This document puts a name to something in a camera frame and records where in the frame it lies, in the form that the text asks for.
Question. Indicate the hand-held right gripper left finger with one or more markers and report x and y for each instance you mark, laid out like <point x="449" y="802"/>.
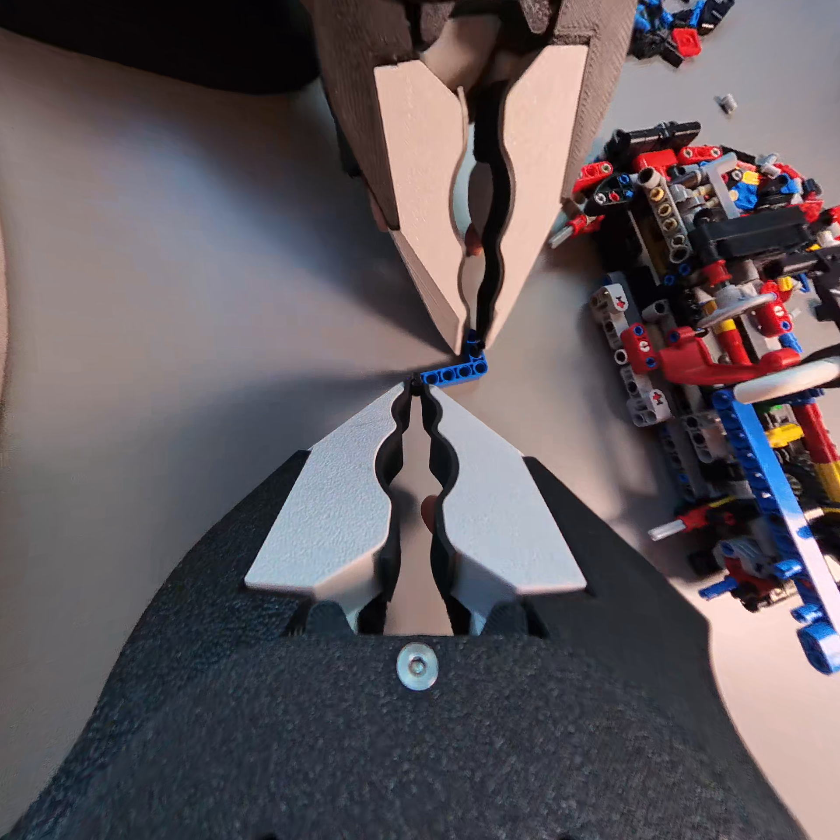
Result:
<point x="328" y="525"/>

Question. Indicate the lego car model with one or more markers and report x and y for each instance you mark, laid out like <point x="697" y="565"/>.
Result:
<point x="722" y="295"/>

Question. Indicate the person's left hand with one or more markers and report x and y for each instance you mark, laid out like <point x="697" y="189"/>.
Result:
<point x="472" y="241"/>

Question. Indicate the person's right hand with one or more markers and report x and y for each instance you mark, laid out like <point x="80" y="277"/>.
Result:
<point x="428" y="515"/>

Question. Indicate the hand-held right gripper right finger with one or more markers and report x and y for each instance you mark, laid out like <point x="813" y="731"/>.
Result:
<point x="512" y="525"/>

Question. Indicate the small grey lego pin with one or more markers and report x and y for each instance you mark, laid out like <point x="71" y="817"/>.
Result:
<point x="726" y="102"/>

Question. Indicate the pile of black blue pins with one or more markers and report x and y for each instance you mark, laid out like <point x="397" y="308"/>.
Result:
<point x="676" y="33"/>

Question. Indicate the blue L-shaped lego beam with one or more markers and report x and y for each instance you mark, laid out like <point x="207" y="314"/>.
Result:
<point x="453" y="375"/>

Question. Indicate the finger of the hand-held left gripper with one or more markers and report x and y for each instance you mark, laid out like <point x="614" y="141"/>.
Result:
<point x="538" y="164"/>
<point x="420" y="164"/>

